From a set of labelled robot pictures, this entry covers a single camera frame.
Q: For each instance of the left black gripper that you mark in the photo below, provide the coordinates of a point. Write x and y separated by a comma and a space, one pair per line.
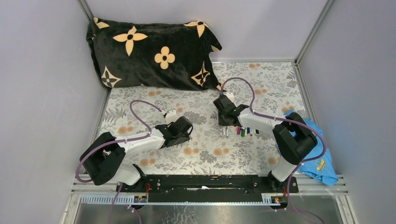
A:
184, 138

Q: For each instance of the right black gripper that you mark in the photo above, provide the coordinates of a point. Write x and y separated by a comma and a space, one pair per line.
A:
221, 122

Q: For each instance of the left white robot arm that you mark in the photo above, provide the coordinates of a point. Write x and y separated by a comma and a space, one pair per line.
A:
106, 158

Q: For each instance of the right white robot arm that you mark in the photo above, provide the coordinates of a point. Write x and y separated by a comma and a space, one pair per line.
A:
294, 138

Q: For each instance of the floral table mat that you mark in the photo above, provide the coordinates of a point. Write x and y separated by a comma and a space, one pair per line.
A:
275, 87

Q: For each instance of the black pillow with beige flowers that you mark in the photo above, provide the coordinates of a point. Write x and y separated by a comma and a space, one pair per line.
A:
175, 56

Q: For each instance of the blue cloth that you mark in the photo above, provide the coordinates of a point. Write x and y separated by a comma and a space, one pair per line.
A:
320, 169

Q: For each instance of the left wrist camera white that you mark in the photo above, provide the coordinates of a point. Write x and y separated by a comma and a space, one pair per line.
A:
171, 116

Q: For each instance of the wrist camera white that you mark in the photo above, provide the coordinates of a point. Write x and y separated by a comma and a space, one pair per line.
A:
171, 116
230, 95

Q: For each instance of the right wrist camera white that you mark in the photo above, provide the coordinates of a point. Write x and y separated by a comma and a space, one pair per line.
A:
230, 95

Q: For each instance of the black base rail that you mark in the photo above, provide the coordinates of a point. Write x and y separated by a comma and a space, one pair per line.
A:
209, 188

